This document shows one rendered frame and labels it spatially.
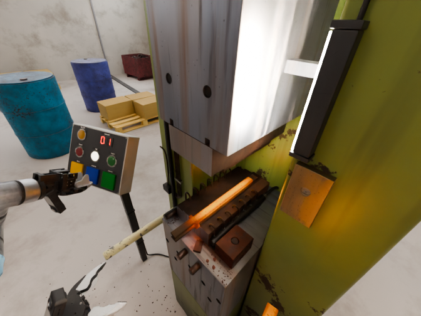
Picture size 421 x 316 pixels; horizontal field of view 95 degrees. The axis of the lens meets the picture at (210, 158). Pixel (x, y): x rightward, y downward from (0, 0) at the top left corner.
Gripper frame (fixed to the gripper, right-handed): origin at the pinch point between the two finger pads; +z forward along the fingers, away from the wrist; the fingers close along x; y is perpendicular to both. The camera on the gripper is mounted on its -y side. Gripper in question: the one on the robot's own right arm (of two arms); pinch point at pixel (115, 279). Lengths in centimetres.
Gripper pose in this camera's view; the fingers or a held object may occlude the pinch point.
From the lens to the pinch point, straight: 73.1
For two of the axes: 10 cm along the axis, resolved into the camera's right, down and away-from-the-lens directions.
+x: 7.0, 4.3, -5.7
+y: -0.3, 8.2, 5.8
